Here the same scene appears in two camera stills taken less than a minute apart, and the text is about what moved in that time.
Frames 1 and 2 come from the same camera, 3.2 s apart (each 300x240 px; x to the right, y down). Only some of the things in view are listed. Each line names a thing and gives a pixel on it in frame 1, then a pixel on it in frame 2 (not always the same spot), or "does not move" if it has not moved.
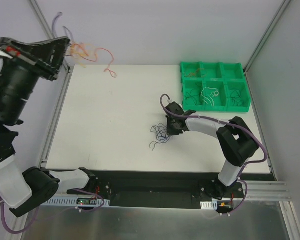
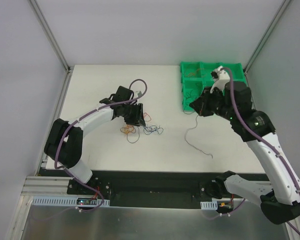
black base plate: [168, 189] does not move
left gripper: [33, 61] -> [136, 114]
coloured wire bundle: [79, 52] -> [147, 129]
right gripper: [174, 125] -> [203, 105]
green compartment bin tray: [214, 86] does not move
